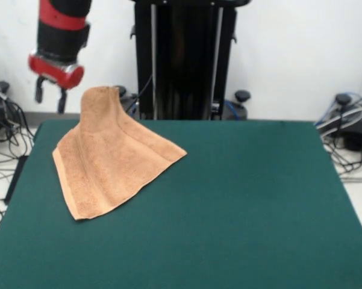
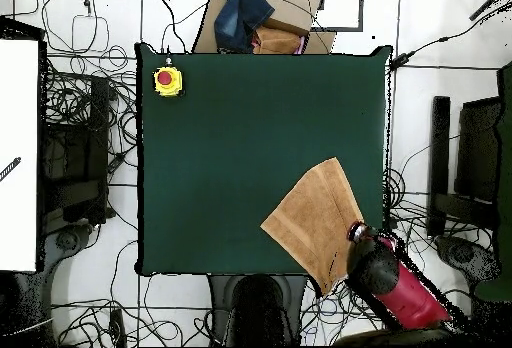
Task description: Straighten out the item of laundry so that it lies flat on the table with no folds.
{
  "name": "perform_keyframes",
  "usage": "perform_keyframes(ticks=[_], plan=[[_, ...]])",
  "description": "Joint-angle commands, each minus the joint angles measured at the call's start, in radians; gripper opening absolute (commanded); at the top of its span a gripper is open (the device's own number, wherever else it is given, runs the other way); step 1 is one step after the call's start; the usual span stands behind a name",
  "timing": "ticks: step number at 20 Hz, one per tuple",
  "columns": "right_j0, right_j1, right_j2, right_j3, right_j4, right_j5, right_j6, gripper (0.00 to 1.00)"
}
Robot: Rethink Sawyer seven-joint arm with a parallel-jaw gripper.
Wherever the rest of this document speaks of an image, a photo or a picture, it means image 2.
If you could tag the black thin rod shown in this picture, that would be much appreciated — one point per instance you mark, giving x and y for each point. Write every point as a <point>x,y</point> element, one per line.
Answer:
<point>490,2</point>

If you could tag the brown cardboard box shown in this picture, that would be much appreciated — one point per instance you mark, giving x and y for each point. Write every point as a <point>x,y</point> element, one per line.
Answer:
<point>288,8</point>

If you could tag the small black power strip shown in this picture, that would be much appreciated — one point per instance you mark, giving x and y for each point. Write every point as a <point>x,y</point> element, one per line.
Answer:
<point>117,326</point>

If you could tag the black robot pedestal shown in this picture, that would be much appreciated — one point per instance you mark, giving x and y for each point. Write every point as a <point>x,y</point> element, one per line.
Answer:
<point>256,308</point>

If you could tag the tan terry towel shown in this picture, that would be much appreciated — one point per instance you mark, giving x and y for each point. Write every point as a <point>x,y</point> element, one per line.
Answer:
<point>316,220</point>

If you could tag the black flat board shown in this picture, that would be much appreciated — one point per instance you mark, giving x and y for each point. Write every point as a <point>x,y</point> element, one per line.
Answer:
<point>478,148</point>

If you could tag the grey floor stand base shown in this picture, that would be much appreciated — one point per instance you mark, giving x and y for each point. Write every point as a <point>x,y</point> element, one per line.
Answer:
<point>66,240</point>

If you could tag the folded orange cloth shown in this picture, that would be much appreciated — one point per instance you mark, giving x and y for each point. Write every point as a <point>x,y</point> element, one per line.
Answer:
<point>278,42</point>

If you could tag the yellow emergency stop button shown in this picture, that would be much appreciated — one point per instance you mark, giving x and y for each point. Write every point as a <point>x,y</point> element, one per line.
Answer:
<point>168,80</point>

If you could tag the black ribbed rod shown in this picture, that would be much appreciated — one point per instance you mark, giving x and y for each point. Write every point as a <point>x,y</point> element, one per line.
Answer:
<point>10,168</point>

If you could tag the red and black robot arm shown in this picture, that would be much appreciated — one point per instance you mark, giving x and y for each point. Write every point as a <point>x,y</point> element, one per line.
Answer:
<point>400,288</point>

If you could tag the white flat panel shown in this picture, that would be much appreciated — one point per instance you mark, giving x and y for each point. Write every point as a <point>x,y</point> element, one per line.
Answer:
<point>18,156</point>

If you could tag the black floor stand base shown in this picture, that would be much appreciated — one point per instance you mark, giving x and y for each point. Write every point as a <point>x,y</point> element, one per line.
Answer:
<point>464,254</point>

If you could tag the black square frame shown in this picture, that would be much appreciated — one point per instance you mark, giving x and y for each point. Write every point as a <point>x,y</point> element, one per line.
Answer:
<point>361,8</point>

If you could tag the blue jeans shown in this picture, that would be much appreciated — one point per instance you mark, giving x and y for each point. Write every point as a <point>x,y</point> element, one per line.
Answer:
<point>240,16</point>

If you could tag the black flat bar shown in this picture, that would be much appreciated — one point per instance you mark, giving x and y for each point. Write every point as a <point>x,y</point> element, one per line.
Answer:
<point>439,164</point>

